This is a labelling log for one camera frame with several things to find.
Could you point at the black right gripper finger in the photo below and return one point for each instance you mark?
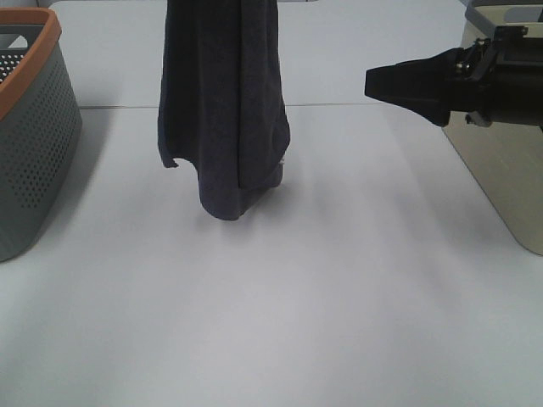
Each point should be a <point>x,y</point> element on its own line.
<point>421,86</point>

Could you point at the grey perforated basket orange rim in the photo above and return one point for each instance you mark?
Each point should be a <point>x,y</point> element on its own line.
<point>40,125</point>

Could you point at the beige basket grey rim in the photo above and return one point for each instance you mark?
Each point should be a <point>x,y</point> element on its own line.
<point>502,145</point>

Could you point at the dark navy towel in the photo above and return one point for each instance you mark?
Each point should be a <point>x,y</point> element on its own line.
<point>221,100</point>

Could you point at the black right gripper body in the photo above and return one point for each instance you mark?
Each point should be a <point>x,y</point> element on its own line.
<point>498,79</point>

